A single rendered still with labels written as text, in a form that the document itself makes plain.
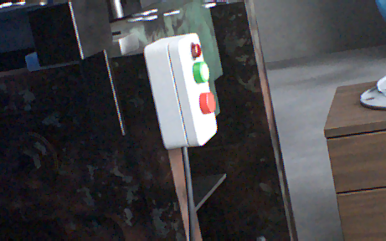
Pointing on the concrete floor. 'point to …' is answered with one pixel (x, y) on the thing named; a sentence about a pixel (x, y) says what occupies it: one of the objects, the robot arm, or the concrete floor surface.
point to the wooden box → (367, 166)
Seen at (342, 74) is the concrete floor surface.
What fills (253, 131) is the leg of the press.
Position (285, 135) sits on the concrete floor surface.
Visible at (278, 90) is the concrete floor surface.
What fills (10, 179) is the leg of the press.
